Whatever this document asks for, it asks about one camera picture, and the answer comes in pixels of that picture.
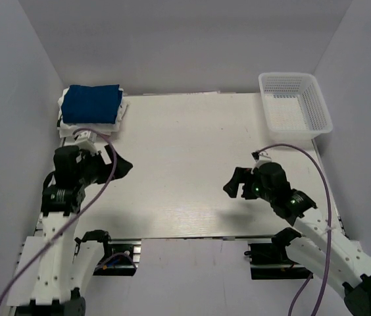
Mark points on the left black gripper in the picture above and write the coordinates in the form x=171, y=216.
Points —
x=97, y=156

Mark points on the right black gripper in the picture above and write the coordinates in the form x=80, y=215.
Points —
x=242, y=175

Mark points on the blue printed t shirt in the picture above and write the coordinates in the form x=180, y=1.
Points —
x=91, y=104

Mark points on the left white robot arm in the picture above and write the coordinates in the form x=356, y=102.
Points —
x=67, y=262

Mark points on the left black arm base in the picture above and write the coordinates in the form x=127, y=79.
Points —
x=120, y=265

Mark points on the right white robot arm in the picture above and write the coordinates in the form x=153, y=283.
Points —
x=308, y=240

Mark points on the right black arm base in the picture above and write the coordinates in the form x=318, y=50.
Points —
x=268, y=262

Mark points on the white perforated plastic basket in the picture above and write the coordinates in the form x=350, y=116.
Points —
x=294, y=107

